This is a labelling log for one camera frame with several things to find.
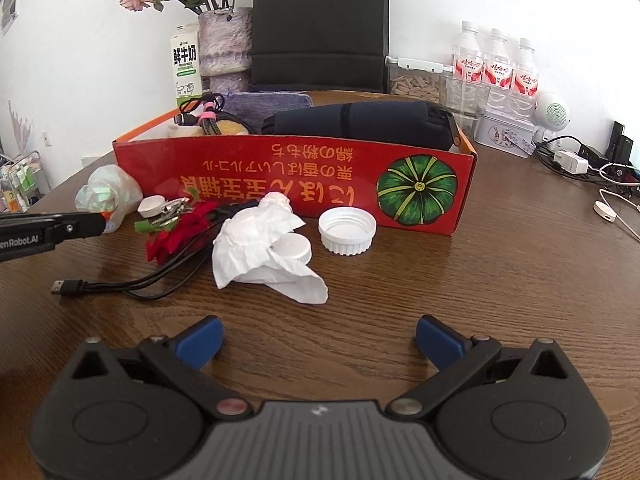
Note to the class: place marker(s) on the black rectangular device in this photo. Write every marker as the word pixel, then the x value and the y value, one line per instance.
pixel 622 142

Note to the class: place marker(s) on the white ribbed bottle cap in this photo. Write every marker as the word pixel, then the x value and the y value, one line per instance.
pixel 347 232

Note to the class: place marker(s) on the white round speaker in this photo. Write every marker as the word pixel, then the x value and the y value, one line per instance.
pixel 552 112

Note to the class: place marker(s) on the small smooth white lid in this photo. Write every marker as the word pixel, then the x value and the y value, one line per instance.
pixel 292 249

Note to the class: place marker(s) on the white power adapter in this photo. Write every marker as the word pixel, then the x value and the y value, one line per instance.
pixel 572 162

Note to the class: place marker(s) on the clear water bottle red label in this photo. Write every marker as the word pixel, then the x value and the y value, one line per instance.
pixel 525 77
pixel 468 60
pixel 497 67

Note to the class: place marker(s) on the yellow plush toy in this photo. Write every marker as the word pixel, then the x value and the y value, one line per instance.
pixel 231 128

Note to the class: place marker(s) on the small white rounded device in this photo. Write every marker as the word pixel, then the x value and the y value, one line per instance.
pixel 152 206

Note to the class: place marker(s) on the red cardboard box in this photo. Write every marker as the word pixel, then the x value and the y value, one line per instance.
pixel 300 180

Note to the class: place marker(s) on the navy fabric pouch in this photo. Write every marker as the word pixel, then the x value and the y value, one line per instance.
pixel 350 120

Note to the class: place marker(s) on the iridescent plastic wrap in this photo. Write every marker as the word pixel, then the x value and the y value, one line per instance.
pixel 107 190

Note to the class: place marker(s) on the purple textured vase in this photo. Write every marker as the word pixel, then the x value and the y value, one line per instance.
pixel 225 45

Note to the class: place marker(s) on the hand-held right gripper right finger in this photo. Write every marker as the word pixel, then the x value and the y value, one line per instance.
pixel 440 340

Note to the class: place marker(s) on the clear drinking glass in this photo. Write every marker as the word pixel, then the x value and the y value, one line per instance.
pixel 465 105

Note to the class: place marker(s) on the purple knitted cloth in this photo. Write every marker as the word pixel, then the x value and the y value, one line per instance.
pixel 270 107

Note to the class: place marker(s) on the white green milk carton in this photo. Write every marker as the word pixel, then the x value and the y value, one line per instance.
pixel 186 65

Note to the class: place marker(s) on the white tissue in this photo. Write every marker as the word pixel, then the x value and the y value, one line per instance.
pixel 250 240

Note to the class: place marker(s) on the wall picture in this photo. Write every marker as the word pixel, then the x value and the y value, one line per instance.
pixel 7 10

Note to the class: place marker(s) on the white wall socket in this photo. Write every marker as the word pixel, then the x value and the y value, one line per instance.
pixel 47 138

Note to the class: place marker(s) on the clear container of seeds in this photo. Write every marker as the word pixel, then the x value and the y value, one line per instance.
pixel 415 87

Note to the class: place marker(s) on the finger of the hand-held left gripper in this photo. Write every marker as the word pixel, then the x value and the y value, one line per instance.
pixel 80 226

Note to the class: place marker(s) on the red fabric flower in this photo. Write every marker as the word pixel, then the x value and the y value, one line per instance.
pixel 172 240

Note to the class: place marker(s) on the black paper bag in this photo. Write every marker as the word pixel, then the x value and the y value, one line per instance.
pixel 320 25

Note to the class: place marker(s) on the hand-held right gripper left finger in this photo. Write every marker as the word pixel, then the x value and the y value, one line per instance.
pixel 202 340

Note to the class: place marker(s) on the white printed tin box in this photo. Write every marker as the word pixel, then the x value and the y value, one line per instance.
pixel 502 135

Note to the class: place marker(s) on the silver metal hair clip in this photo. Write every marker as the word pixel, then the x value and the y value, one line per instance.
pixel 167 220
pixel 180 206

